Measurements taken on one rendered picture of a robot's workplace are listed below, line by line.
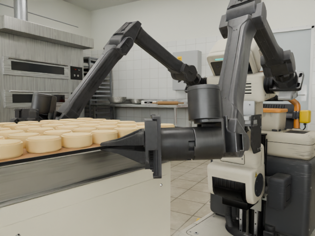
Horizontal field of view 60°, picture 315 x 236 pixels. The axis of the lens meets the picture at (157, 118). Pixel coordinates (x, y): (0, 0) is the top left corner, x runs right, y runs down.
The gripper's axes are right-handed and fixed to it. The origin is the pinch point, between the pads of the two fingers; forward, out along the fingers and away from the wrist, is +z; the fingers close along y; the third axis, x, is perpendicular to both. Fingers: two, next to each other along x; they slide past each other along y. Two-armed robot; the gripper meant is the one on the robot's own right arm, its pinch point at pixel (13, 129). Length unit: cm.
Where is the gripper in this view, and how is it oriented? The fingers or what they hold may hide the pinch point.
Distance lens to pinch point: 79.8
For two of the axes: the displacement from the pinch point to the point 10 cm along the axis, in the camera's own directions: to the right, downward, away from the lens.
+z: 0.7, 0.7, -10.0
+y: 0.1, -10.0, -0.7
